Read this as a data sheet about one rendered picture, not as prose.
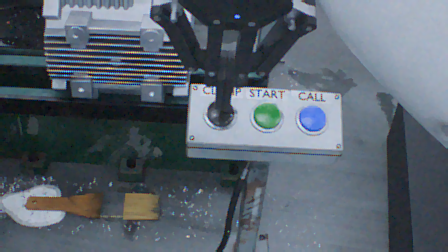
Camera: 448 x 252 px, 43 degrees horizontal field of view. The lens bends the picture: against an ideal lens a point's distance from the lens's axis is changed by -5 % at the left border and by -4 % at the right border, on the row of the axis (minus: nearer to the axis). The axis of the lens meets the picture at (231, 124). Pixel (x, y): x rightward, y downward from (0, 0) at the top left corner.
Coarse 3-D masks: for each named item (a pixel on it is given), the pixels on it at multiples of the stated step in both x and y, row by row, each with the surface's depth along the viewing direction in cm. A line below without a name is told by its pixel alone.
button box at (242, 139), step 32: (192, 96) 64; (256, 96) 64; (288, 96) 64; (320, 96) 65; (192, 128) 62; (224, 128) 62; (256, 128) 63; (288, 128) 63; (256, 160) 66; (288, 160) 66; (320, 160) 66
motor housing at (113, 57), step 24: (144, 0) 78; (48, 24) 77; (96, 24) 76; (120, 24) 76; (192, 24) 93; (48, 48) 76; (72, 48) 77; (96, 48) 77; (120, 48) 77; (168, 48) 77; (72, 72) 80; (96, 72) 79; (120, 72) 79; (144, 72) 80; (168, 72) 80
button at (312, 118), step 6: (306, 108) 63; (312, 108) 63; (318, 108) 63; (300, 114) 63; (306, 114) 63; (312, 114) 63; (318, 114) 63; (324, 114) 63; (300, 120) 63; (306, 120) 63; (312, 120) 63; (318, 120) 63; (324, 120) 63; (306, 126) 63; (312, 126) 63; (318, 126) 63
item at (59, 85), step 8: (48, 0) 75; (56, 0) 75; (48, 8) 75; (56, 8) 75; (48, 16) 75; (56, 16) 75; (56, 80) 83; (64, 80) 83; (56, 88) 83; (64, 88) 83; (176, 88) 83; (184, 88) 84; (176, 96) 84; (184, 96) 84
